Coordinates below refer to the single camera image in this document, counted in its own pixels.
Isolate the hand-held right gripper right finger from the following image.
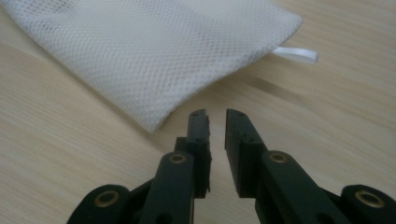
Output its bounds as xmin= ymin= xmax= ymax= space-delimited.
xmin=225 ymin=108 xmax=353 ymax=224

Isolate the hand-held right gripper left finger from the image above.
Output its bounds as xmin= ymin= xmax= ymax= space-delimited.
xmin=138 ymin=108 xmax=213 ymax=224

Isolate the white mesh laundry bag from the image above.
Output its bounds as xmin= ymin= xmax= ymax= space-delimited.
xmin=0 ymin=0 xmax=319 ymax=134

